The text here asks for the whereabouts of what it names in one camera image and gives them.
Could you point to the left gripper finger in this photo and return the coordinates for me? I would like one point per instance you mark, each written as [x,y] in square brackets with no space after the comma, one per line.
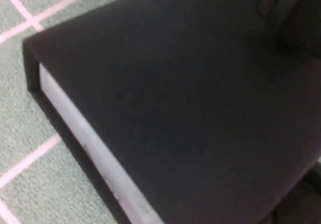
[301,201]

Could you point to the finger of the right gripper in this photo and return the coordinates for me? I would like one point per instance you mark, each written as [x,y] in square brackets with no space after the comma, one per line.
[296,20]

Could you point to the black printed glasses case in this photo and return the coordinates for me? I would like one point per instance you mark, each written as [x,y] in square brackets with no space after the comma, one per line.
[175,96]

